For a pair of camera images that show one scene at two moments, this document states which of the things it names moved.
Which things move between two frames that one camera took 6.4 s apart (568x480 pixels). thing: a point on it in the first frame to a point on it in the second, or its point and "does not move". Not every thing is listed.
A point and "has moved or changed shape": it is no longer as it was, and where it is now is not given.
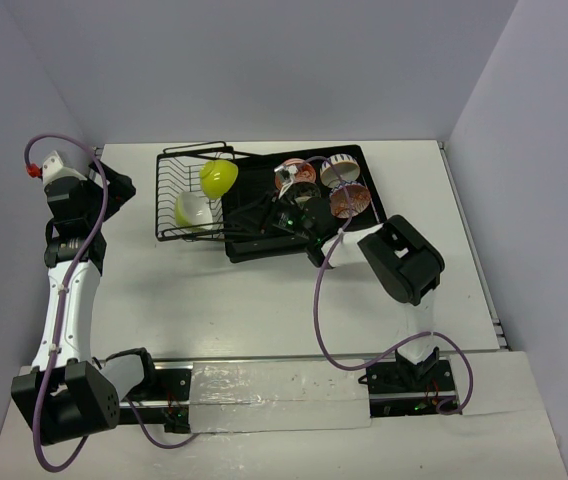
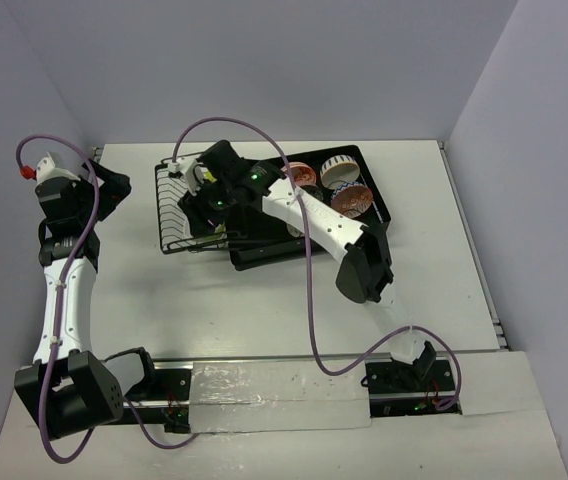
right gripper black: [261, 213] to [198, 215]
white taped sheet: [257, 396] does not move
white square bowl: [192, 212] has moved or changed shape
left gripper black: [112, 189] does not move
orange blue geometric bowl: [359, 199] does not move
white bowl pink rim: [347, 165] does not move
